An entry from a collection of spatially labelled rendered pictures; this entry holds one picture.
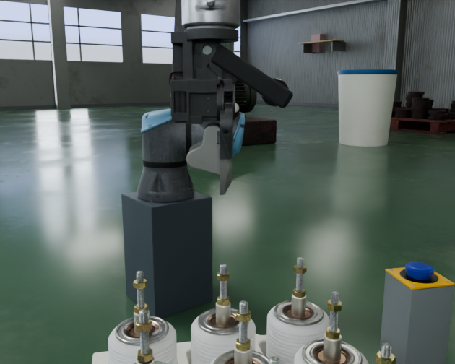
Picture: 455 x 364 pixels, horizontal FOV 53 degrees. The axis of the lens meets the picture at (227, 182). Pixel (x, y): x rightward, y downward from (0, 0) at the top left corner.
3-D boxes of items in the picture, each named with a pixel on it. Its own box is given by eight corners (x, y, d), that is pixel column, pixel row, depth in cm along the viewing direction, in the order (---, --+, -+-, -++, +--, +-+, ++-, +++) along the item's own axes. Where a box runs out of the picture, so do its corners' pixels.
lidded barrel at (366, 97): (358, 138, 504) (362, 71, 489) (405, 144, 459) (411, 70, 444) (321, 142, 471) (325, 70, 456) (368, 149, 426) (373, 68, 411)
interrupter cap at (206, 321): (253, 315, 71) (253, 310, 71) (241, 340, 64) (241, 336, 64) (206, 308, 73) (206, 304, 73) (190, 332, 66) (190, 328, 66)
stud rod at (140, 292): (144, 323, 65) (141, 273, 63) (137, 323, 65) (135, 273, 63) (146, 320, 66) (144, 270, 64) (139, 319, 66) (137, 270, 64)
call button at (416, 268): (399, 274, 70) (399, 261, 70) (422, 272, 71) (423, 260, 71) (414, 285, 67) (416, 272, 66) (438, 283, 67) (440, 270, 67)
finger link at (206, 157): (187, 194, 62) (186, 126, 62) (231, 194, 62) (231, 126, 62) (185, 196, 59) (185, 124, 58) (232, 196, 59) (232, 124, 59)
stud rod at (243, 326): (245, 355, 57) (245, 299, 56) (248, 360, 56) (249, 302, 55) (237, 357, 57) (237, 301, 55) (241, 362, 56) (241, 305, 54)
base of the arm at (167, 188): (128, 193, 126) (126, 157, 124) (175, 186, 135) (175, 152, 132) (154, 205, 114) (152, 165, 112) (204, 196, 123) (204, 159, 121)
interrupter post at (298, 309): (307, 312, 72) (308, 292, 71) (305, 319, 69) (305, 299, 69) (292, 310, 72) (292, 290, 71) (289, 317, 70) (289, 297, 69)
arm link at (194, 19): (239, 0, 62) (242, -12, 54) (238, 35, 63) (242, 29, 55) (183, 0, 62) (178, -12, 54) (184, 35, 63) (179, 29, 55)
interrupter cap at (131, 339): (160, 349, 62) (160, 344, 61) (106, 344, 63) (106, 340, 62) (175, 321, 69) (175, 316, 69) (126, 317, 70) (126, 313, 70)
